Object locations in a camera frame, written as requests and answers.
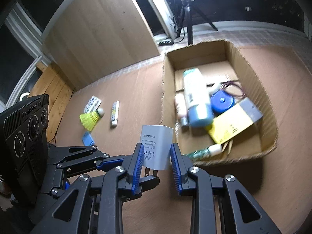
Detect blue phone stand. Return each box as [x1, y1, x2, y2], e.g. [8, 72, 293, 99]
[82, 132, 95, 146]

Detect yellow shuttlecock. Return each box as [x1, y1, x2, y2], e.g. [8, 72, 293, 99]
[79, 107, 105, 132]

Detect white power adapter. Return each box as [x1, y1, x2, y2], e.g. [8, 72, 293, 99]
[140, 125, 174, 176]

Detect pink cosmetic tube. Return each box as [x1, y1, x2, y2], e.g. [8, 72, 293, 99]
[175, 93, 188, 127]

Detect white lotion tube teal label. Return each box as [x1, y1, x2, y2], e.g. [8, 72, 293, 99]
[183, 68, 214, 128]

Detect blue round disc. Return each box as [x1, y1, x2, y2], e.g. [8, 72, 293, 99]
[210, 90, 235, 114]

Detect patterned tissue pack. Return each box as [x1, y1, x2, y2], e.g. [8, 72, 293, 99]
[83, 96, 102, 113]

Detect patterned white lighter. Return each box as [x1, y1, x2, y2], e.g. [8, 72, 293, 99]
[111, 100, 120, 127]

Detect small white tube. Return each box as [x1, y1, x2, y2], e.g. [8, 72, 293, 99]
[185, 144, 223, 161]

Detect pine plank board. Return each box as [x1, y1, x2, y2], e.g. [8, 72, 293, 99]
[30, 62, 74, 143]

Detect yellow flat box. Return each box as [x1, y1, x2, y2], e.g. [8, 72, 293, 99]
[205, 98, 263, 144]

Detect wooden headboard panel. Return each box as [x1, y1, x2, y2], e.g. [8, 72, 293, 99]
[43, 0, 159, 90]

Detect black power strip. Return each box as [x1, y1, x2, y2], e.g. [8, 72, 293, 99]
[158, 40, 175, 47]

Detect brown cardboard box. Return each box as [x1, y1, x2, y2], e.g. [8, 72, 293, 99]
[161, 40, 278, 166]

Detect monitor on floor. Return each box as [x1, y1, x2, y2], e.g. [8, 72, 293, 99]
[164, 0, 184, 40]

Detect black tripod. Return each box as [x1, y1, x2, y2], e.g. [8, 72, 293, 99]
[176, 0, 218, 45]

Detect purple wire loop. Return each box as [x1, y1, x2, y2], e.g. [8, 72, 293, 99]
[219, 81, 246, 100]

